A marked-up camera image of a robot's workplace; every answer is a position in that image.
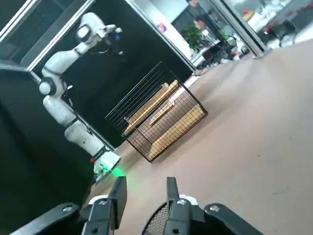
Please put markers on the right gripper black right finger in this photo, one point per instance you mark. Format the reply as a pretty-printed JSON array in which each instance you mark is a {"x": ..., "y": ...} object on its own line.
[{"x": 174, "y": 215}]

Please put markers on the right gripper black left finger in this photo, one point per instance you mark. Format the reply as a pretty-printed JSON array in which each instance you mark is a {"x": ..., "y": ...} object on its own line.
[{"x": 117, "y": 195}]

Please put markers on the aluminium frame post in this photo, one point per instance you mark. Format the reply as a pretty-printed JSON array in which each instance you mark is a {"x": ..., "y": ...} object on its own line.
[{"x": 247, "y": 27}]

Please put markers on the seated person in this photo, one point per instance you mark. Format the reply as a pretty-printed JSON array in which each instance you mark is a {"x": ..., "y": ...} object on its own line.
[{"x": 200, "y": 23}]

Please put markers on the black mesh pen holder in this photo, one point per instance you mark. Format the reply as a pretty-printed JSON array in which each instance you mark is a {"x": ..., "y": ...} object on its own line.
[{"x": 156, "y": 220}]

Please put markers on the standing person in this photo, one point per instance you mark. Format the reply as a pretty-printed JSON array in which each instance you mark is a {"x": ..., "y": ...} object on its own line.
[{"x": 194, "y": 6}]

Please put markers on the green potted plant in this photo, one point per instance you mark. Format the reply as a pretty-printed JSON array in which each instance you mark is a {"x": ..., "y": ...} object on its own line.
[{"x": 192, "y": 35}]

